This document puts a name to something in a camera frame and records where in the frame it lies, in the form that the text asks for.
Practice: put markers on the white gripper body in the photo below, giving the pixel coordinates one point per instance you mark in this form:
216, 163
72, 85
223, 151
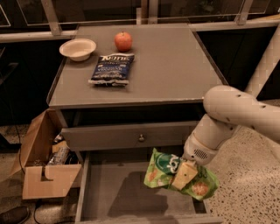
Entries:
196, 151

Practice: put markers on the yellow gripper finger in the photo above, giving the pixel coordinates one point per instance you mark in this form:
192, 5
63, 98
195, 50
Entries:
185, 173

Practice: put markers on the green rice chip bag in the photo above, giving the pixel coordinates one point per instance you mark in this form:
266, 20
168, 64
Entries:
163, 167

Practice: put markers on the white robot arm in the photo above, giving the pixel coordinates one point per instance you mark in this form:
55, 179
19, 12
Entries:
226, 108

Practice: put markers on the grey top drawer with knob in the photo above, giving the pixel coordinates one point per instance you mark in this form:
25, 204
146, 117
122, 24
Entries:
127, 136

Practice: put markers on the open grey middle drawer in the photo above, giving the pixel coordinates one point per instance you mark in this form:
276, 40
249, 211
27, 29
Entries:
112, 191

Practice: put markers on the grey wooden drawer cabinet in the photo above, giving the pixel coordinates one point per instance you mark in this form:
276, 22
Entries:
167, 79

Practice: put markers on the blue kettle chip bag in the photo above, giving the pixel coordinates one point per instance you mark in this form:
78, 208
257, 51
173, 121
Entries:
112, 70

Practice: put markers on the plastic water bottle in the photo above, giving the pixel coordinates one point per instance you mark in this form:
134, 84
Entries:
59, 156

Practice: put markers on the red apple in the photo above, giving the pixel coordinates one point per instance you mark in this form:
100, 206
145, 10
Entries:
123, 41

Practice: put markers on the brown cardboard box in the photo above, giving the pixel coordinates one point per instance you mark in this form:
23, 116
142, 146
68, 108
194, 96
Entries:
41, 180

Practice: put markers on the white paper bowl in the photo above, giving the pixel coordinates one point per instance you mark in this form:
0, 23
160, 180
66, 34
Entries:
78, 49

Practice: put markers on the dark shoe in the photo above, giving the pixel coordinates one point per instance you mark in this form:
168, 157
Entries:
17, 215

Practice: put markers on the metal railing frame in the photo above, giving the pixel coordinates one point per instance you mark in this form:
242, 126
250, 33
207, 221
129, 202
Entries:
32, 20

